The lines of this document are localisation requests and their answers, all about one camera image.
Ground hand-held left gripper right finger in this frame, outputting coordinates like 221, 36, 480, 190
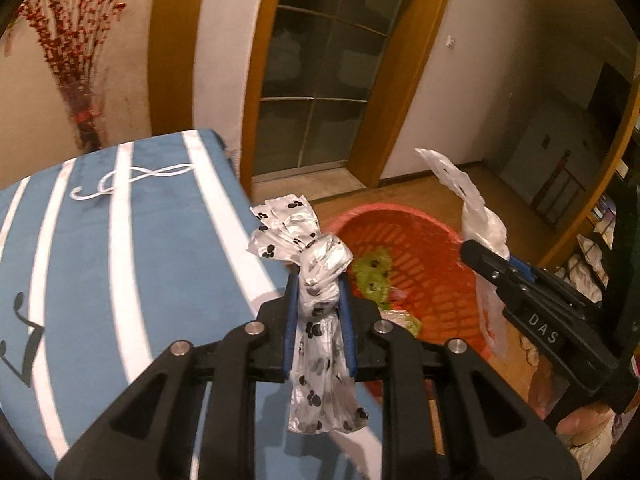
337, 275, 583, 480

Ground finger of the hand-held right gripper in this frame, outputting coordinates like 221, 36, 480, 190
507, 256, 601, 311
460, 239, 531, 311

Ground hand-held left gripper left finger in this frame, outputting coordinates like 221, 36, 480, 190
54, 272, 301, 480

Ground white dotted plastic bag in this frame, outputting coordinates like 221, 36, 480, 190
414, 147, 511, 358

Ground clear plastic bag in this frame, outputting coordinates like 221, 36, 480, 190
380, 309, 424, 337

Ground orange plastic waste basket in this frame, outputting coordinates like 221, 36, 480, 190
320, 203, 493, 358

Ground green plastic bag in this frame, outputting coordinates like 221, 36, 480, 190
352, 250, 396, 311

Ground paw print plastic bag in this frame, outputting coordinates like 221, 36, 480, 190
246, 192, 371, 435

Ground person's right hand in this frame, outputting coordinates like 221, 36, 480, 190
555, 404, 621, 448

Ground shelf with assorted goods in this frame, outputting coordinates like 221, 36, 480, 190
565, 125, 640, 311

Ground wooden chair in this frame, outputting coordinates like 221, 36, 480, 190
530, 150, 587, 223

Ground white cabinet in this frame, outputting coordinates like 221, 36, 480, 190
500, 100, 616, 211

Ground blue white striped cloth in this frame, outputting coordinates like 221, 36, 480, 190
0, 129, 381, 480

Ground glass door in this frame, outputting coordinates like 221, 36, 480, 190
251, 0, 416, 178

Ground glass vase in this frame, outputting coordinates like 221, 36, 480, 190
57, 80, 109, 153

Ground red berry branches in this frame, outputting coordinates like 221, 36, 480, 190
10, 0, 146, 111

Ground curved wooden shelf frame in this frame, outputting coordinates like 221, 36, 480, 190
537, 95, 640, 273

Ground wooden door frame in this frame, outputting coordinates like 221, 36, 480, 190
240, 0, 461, 196

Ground dark rectangular wall panel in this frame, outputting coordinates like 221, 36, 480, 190
587, 62, 633, 127

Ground wooden door post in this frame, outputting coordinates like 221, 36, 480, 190
148, 0, 216, 137

